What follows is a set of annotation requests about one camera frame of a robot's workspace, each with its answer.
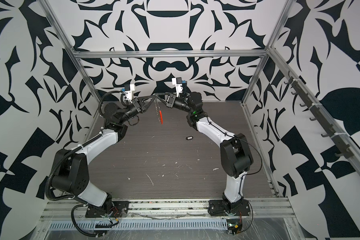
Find small green-lit circuit board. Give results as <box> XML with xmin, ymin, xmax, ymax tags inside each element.
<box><xmin>227</xmin><ymin>220</ymin><xmax>243</xmax><ymax>235</ymax></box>

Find aluminium frame back crossbar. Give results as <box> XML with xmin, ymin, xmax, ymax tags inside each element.
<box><xmin>73</xmin><ymin>50</ymin><xmax>266</xmax><ymax>59</ymax></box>

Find large keyring with red handle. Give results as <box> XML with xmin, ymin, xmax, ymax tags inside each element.
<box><xmin>154</xmin><ymin>97</ymin><xmax>164</xmax><ymax>125</ymax></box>

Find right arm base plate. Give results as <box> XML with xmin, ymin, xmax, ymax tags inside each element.
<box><xmin>208</xmin><ymin>199</ymin><xmax>251</xmax><ymax>217</ymax></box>

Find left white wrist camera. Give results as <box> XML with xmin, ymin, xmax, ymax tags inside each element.
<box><xmin>122</xmin><ymin>84</ymin><xmax>136</xmax><ymax>103</ymax></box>

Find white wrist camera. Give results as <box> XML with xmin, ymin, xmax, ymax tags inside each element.
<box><xmin>172</xmin><ymin>77</ymin><xmax>186</xmax><ymax>97</ymax></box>
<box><xmin>122</xmin><ymin>84</ymin><xmax>136</xmax><ymax>103</ymax></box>

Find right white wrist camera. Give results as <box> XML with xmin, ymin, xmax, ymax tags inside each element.
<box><xmin>172</xmin><ymin>77</ymin><xmax>186</xmax><ymax>97</ymax></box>

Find white slotted cable duct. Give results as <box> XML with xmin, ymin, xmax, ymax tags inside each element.
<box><xmin>49</xmin><ymin>219</ymin><xmax>228</xmax><ymax>231</ymax></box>

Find grey wall hook rack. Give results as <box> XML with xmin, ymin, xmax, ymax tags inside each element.
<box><xmin>285</xmin><ymin>72</ymin><xmax>355</xmax><ymax>159</ymax></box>

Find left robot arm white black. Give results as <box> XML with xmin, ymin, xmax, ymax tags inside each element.
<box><xmin>45</xmin><ymin>95</ymin><xmax>156</xmax><ymax>209</ymax></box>

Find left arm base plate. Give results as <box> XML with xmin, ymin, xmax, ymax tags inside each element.
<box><xmin>85</xmin><ymin>201</ymin><xmax>130</xmax><ymax>218</ymax></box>

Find aluminium frame front rail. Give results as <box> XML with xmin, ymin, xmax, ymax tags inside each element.
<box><xmin>40</xmin><ymin>198</ymin><xmax>296</xmax><ymax>221</ymax></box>

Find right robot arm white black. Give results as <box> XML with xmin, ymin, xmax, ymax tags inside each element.
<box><xmin>156</xmin><ymin>92</ymin><xmax>254</xmax><ymax>208</ymax></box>

